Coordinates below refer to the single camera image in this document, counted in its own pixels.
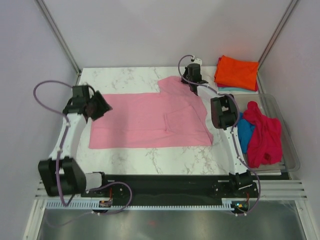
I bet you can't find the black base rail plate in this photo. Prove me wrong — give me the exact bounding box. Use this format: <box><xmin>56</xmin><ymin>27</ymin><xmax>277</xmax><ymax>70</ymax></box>
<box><xmin>79</xmin><ymin>174</ymin><xmax>261</xmax><ymax>207</ymax></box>

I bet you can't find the white slotted cable duct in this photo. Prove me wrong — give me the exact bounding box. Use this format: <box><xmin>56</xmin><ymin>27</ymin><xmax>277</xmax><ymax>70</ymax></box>
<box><xmin>45</xmin><ymin>198</ymin><xmax>249</xmax><ymax>211</ymax></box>

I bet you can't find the left aluminium frame post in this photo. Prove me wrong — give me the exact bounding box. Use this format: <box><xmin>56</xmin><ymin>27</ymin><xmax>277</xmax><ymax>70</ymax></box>
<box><xmin>34</xmin><ymin>0</ymin><xmax>82</xmax><ymax>76</ymax></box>

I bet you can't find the right aluminium frame post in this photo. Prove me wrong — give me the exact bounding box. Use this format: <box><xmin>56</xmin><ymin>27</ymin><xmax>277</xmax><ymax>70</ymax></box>
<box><xmin>257</xmin><ymin>0</ymin><xmax>300</xmax><ymax>72</ymax></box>

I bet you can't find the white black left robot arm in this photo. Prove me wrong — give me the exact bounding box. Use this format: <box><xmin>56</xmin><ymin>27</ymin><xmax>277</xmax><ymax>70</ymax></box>
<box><xmin>38</xmin><ymin>91</ymin><xmax>112</xmax><ymax>197</ymax></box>

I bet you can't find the crimson crumpled t shirt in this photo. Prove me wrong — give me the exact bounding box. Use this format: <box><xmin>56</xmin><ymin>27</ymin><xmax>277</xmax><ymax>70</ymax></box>
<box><xmin>243</xmin><ymin>101</ymin><xmax>283</xmax><ymax>168</ymax></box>

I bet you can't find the pink t shirt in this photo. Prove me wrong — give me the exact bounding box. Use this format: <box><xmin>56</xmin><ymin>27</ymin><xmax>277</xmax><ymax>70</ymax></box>
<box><xmin>89</xmin><ymin>76</ymin><xmax>213</xmax><ymax>150</ymax></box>

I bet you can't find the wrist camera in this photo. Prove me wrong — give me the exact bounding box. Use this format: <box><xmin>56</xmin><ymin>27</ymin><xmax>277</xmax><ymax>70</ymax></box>
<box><xmin>72</xmin><ymin>85</ymin><xmax>96</xmax><ymax>99</ymax></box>
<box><xmin>186</xmin><ymin>58</ymin><xmax>203</xmax><ymax>76</ymax></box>

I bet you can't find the aluminium front frame rail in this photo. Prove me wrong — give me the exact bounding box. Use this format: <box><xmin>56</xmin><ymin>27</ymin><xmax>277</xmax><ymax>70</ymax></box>
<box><xmin>34</xmin><ymin>179</ymin><xmax>308</xmax><ymax>201</ymax></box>

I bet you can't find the orange folded t shirt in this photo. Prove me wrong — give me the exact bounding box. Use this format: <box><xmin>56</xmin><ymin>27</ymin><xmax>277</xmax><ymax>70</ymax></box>
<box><xmin>214</xmin><ymin>55</ymin><xmax>259</xmax><ymax>91</ymax></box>

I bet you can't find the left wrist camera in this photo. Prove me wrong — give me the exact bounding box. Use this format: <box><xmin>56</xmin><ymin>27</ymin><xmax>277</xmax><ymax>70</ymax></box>
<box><xmin>72</xmin><ymin>85</ymin><xmax>96</xmax><ymax>99</ymax></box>

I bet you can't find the aluminium frame post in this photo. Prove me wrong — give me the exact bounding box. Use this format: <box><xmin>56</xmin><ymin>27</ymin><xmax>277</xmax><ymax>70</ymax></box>
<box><xmin>257</xmin><ymin>0</ymin><xmax>300</xmax><ymax>72</ymax></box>
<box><xmin>34</xmin><ymin>0</ymin><xmax>82</xmax><ymax>76</ymax></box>

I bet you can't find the teal folded t shirt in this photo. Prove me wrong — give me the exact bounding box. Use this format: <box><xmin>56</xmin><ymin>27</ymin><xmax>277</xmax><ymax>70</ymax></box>
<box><xmin>218</xmin><ymin>87</ymin><xmax>249</xmax><ymax>92</ymax></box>

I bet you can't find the clear plastic bin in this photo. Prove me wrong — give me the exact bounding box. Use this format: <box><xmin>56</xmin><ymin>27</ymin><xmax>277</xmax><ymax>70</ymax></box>
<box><xmin>234</xmin><ymin>93</ymin><xmax>301</xmax><ymax>175</ymax></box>

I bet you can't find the blue crumpled t shirt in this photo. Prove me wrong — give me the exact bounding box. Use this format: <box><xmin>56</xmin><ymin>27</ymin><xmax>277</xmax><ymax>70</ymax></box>
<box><xmin>237</xmin><ymin>112</ymin><xmax>255</xmax><ymax>154</ymax></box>

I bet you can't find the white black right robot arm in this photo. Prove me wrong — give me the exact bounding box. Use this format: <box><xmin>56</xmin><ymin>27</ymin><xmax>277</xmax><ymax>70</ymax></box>
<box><xmin>181</xmin><ymin>69</ymin><xmax>257</xmax><ymax>197</ymax></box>

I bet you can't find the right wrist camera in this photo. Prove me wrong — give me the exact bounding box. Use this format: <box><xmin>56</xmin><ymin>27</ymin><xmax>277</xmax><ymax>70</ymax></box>
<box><xmin>186</xmin><ymin>58</ymin><xmax>203</xmax><ymax>76</ymax></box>

